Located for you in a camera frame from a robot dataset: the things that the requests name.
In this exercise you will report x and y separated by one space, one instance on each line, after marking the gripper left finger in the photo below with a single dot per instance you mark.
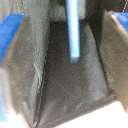
57 9

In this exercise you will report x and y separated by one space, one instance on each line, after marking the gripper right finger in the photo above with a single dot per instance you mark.
89 10

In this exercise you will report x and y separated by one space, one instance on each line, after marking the black fabric storage bin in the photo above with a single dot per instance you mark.
70 90

